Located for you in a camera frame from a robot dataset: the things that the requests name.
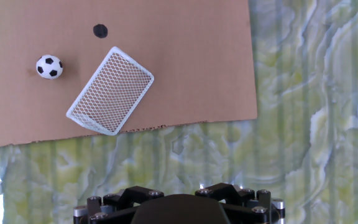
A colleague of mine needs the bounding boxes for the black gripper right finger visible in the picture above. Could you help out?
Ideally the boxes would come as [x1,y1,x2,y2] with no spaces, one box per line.
[194,182,286,224]

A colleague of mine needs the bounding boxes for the black and white soccer ball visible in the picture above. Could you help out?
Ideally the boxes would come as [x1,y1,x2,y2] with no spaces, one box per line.
[35,54,64,80]

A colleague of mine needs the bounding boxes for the green marble pattern mat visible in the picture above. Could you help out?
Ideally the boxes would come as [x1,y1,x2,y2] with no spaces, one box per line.
[0,0,358,224]

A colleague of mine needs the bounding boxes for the brown cardboard sheet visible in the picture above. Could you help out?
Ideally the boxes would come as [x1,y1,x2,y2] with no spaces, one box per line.
[0,0,259,150]

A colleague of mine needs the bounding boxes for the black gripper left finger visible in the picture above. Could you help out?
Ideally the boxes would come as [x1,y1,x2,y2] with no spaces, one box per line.
[73,185,165,224]

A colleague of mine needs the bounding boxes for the white mesh toy goal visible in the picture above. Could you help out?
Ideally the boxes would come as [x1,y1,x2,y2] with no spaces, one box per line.
[65,46,155,137]

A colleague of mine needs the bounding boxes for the black round dot marker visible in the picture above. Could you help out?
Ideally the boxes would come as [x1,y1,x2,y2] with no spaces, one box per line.
[92,23,109,39]

